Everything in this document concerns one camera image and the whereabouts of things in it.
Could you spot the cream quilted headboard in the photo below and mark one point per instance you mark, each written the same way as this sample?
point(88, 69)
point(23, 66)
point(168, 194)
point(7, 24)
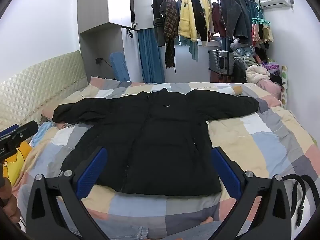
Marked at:
point(37, 85)

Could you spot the blue ribbed cushion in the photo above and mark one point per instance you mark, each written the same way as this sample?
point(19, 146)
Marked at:
point(120, 66)

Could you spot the hanging black jacket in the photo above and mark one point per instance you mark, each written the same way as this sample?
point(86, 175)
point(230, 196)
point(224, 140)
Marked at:
point(198, 15)

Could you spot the yellow cartoon pillow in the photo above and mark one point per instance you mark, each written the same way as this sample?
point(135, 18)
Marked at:
point(17, 162)

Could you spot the black wall socket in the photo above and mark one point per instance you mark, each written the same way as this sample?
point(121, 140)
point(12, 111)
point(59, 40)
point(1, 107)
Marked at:
point(99, 60)

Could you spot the hanging black coat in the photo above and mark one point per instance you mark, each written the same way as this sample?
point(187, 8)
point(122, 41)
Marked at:
point(157, 10)

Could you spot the grey wardrobe cabinet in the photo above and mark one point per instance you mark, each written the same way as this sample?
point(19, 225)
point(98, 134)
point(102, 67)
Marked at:
point(105, 37)

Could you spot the light blue cloth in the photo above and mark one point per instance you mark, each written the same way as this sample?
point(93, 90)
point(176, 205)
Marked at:
point(42, 133)

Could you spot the white bolster pillow tan ends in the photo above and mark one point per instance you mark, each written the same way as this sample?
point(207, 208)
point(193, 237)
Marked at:
point(231, 90)

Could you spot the cream fleece blanket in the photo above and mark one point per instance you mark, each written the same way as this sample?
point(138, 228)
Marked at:
point(257, 73)

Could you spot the hanging pale yellow shirt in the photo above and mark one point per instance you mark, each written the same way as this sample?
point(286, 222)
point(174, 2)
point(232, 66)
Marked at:
point(207, 12)

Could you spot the green clip hanger with socks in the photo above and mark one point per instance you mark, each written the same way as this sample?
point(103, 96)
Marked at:
point(262, 30)

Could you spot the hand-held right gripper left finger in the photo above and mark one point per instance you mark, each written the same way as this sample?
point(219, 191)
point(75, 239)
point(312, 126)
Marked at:
point(92, 171)

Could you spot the person's left hand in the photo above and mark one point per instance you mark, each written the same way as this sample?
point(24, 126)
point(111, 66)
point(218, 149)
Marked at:
point(11, 205)

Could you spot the patchwork checked quilt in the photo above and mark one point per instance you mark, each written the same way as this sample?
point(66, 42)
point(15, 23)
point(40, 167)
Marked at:
point(262, 145)

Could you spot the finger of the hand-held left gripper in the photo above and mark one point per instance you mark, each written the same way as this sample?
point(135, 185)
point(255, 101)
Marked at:
point(25, 131)

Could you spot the pile of mixed clothes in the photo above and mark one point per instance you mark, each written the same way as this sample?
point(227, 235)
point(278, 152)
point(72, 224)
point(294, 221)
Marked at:
point(243, 55)

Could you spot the green dotted panel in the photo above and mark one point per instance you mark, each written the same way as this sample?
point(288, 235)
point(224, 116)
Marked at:
point(284, 85)

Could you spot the black puffer jacket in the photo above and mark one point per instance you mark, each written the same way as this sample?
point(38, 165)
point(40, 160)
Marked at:
point(160, 142)

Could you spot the silver ribbed suitcase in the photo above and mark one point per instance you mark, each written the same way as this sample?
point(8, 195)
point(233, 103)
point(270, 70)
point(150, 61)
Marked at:
point(221, 61)

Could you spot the hanging dark jeans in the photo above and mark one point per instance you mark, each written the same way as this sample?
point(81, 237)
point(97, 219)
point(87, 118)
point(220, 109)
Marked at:
point(245, 20)

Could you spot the pink cloth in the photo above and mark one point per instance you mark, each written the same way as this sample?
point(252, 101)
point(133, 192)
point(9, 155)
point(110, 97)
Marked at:
point(271, 87)

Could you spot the blue curtain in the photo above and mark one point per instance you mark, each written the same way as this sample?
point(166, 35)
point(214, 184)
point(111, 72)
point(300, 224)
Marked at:
point(151, 57)

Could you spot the hanging grey denim jacket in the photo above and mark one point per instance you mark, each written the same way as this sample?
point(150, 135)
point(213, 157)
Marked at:
point(231, 12)

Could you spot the hanging yellow fleece jacket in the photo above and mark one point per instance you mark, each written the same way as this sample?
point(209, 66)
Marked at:
point(186, 17)

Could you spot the hanging maroon garment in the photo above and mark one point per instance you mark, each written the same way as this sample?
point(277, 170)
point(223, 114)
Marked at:
point(218, 20)

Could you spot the hanging teal cloth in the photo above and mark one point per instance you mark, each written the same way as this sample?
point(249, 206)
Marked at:
point(193, 51)

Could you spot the brown houndstooth scarf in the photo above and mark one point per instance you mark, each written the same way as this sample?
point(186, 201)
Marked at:
point(171, 20)

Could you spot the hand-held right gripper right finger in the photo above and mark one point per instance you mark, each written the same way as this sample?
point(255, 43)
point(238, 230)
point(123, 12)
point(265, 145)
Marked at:
point(226, 172)

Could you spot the red-brown suitcase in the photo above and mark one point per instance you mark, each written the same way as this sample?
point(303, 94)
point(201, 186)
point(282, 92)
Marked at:
point(220, 78)

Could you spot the black belt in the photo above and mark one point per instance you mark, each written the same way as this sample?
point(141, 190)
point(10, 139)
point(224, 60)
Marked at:
point(306, 182)

